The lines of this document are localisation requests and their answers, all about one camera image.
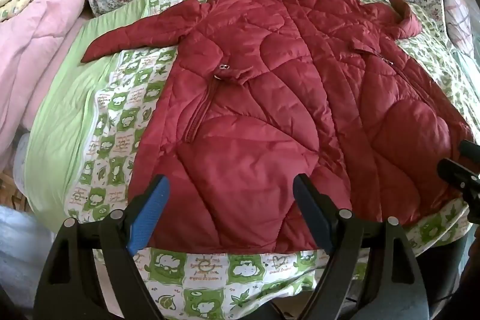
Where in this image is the pink quilt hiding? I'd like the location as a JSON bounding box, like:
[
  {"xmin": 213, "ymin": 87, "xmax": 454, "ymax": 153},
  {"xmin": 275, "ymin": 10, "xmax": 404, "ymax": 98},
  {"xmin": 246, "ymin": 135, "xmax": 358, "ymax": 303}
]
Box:
[{"xmin": 0, "ymin": 0, "xmax": 92, "ymax": 174}]

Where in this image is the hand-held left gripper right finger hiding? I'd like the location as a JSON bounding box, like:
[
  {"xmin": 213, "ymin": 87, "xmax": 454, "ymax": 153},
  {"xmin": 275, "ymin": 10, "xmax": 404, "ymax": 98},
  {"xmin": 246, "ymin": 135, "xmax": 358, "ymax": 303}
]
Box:
[{"xmin": 293, "ymin": 173, "xmax": 430, "ymax": 320}]

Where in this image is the pale crumpled plastic bag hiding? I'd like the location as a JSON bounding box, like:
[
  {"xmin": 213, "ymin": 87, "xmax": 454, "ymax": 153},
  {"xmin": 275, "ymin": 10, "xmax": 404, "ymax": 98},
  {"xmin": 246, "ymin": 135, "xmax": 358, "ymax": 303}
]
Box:
[{"xmin": 0, "ymin": 205, "xmax": 57, "ymax": 306}]

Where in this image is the leaf print pillow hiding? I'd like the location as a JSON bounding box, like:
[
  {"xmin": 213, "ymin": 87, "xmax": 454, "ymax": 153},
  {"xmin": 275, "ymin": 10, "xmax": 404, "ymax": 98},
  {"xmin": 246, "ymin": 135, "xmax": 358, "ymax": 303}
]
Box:
[{"xmin": 442, "ymin": 0, "xmax": 480, "ymax": 54}]

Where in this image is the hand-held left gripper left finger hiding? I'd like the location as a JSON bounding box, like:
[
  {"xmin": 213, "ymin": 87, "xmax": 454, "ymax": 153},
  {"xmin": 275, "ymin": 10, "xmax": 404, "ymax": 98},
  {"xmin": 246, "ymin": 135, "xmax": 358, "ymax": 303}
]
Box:
[{"xmin": 34, "ymin": 175, "xmax": 170, "ymax": 320}]

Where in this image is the green printed blanket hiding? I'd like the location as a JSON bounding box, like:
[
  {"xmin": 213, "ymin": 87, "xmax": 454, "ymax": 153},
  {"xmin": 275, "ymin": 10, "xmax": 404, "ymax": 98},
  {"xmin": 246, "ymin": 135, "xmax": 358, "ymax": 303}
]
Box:
[{"xmin": 24, "ymin": 0, "xmax": 480, "ymax": 320}]

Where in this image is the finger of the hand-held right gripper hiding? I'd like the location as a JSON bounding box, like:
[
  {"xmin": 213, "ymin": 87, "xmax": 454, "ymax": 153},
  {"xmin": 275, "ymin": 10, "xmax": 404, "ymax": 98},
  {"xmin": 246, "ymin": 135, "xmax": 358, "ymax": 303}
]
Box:
[
  {"xmin": 459, "ymin": 139, "xmax": 480, "ymax": 160},
  {"xmin": 437, "ymin": 157, "xmax": 480, "ymax": 193}
]

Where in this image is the red quilted jacket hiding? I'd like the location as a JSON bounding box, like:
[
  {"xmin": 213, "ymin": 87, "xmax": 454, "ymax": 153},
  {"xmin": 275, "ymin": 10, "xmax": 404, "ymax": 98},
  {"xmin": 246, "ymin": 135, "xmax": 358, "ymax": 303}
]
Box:
[{"xmin": 80, "ymin": 0, "xmax": 474, "ymax": 254}]

